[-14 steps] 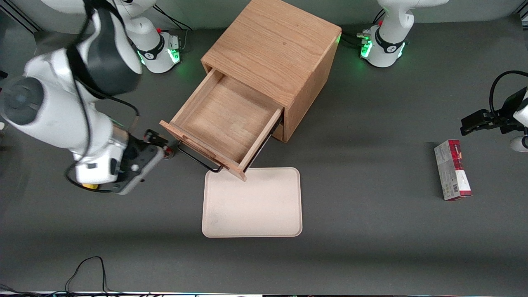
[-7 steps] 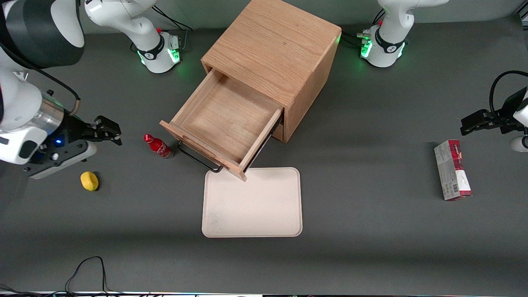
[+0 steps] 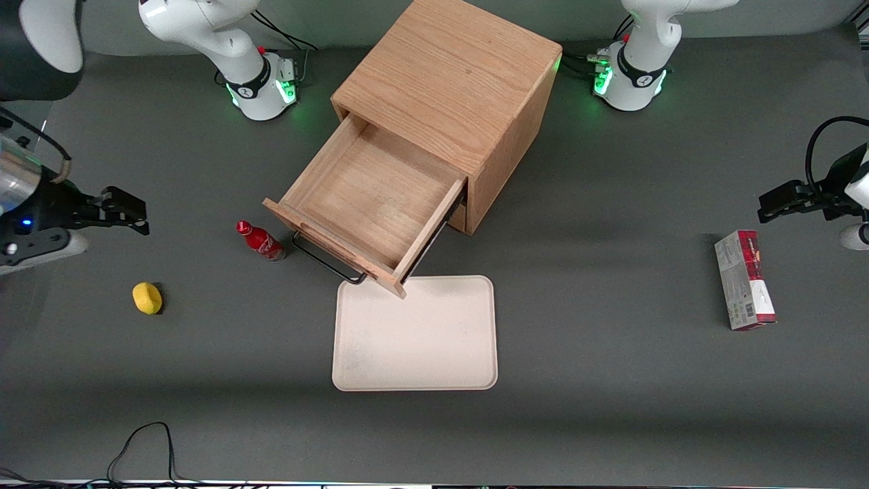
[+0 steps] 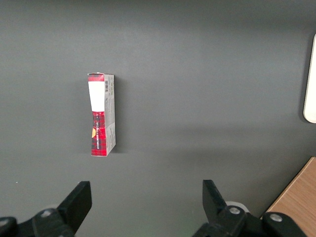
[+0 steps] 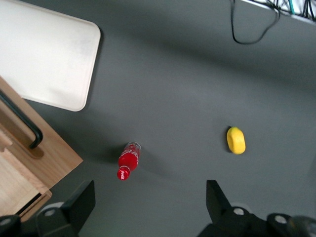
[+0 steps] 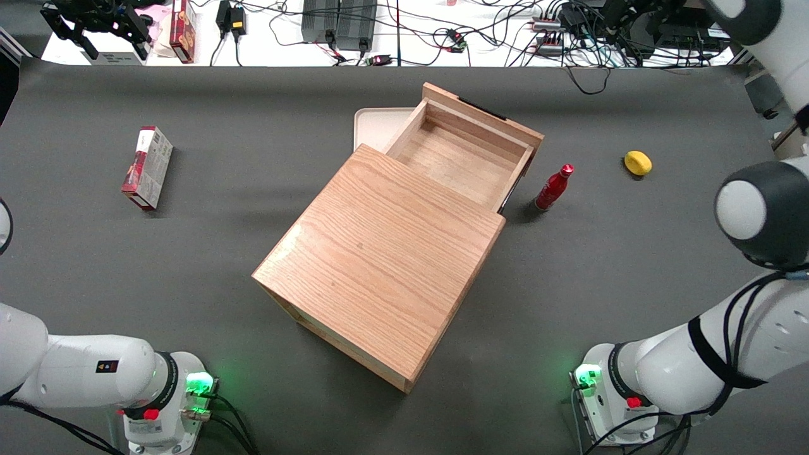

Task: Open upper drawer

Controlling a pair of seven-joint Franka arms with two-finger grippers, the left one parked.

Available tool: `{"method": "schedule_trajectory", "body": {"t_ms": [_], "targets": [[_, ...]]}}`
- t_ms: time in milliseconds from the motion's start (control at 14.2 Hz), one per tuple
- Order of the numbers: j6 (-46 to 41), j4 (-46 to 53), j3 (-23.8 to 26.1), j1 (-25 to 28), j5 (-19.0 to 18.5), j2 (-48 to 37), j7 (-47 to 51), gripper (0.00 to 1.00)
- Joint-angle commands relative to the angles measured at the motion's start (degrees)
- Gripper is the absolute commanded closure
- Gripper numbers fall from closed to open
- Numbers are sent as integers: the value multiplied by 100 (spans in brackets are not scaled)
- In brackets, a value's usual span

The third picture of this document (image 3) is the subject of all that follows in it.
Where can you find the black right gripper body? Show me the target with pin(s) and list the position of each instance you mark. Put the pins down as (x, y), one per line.
(49, 206)

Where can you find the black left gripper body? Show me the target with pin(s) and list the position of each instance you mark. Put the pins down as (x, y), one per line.
(829, 187)

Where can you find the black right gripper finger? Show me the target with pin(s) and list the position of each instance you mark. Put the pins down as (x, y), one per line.
(125, 205)
(119, 223)

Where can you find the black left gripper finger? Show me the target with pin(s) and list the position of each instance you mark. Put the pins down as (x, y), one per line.
(791, 210)
(781, 195)

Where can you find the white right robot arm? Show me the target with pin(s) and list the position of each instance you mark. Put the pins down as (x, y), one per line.
(224, 41)

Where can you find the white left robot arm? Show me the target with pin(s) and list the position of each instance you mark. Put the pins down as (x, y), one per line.
(638, 75)

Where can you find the oak wooden drawer cabinet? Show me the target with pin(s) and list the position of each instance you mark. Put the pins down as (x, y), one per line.
(461, 75)

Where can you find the yellow lemon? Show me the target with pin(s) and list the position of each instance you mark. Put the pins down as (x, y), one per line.
(147, 298)

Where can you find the grey and red carton box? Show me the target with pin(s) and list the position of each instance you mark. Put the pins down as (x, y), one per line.
(743, 285)

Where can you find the red soda bottle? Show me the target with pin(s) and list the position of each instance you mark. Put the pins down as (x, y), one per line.
(261, 242)

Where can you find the beige plastic tray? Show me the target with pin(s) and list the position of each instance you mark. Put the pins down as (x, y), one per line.
(414, 339)

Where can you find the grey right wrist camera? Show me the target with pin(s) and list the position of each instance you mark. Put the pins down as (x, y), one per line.
(47, 250)

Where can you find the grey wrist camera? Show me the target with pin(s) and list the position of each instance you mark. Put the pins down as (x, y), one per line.
(47, 250)
(855, 236)

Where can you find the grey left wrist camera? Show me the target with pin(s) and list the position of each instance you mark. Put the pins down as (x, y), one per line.
(855, 236)

